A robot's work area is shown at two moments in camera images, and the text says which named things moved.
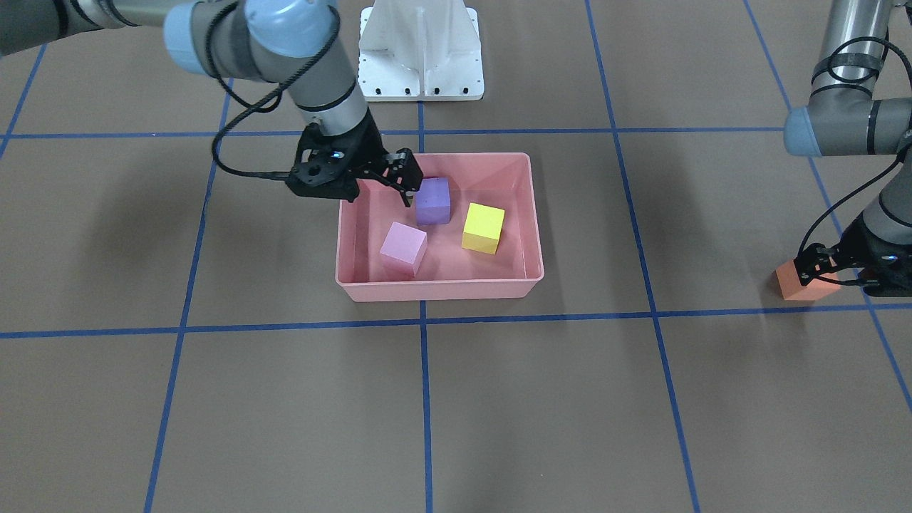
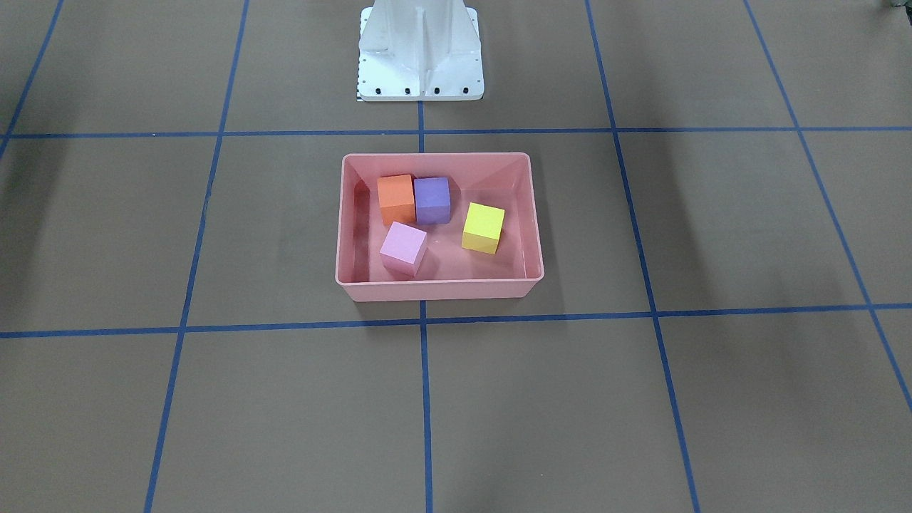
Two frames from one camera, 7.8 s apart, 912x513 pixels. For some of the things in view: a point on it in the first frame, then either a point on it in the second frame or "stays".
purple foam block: [432, 202] stays
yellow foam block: [482, 228] stays
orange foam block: [792, 288] to [396, 197]
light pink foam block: [404, 249] stays
